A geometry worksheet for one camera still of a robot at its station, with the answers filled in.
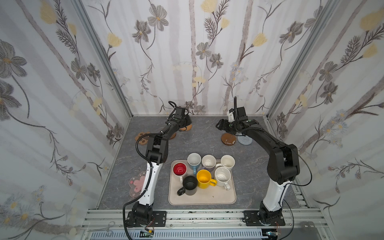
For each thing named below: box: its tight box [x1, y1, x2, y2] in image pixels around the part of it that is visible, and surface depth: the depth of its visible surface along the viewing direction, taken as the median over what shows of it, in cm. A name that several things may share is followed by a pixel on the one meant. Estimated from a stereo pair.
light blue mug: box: [187, 152, 202, 175], surface depth 88 cm
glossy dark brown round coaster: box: [221, 132, 237, 146], surface depth 106 cm
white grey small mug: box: [201, 154, 217, 169], surface depth 90 cm
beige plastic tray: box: [168, 160, 237, 205], surface depth 83 cm
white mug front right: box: [214, 167, 232, 191], surface depth 84 cm
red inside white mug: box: [172, 162, 188, 183], surface depth 86 cm
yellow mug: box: [196, 169, 217, 190], surface depth 83 cm
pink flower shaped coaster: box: [129, 171, 147, 198], surface depth 87 cm
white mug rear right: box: [215, 154, 236, 171], surface depth 88 cm
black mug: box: [177, 175, 198, 196], surface depth 80 cm
